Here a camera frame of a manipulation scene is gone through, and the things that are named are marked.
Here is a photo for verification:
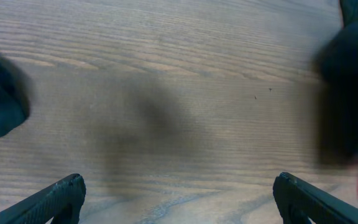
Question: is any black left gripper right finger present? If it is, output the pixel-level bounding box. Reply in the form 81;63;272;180
273;172;358;224

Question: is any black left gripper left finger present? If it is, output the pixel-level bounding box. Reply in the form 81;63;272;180
0;174;86;224

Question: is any black leggings red waistband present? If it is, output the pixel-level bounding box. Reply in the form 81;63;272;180
314;0;358;210

